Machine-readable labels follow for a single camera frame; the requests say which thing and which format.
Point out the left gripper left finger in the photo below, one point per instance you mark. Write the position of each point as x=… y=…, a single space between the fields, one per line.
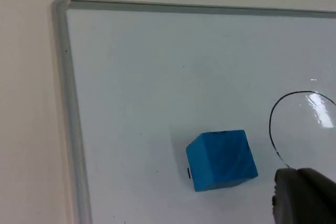
x=291 y=200

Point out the blue cube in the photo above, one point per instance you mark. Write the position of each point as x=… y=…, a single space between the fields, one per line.
x=220 y=161

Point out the grey-framed whiteboard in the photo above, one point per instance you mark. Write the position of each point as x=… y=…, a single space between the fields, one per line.
x=147 y=82

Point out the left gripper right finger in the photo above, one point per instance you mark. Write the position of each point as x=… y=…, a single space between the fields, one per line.
x=321 y=184

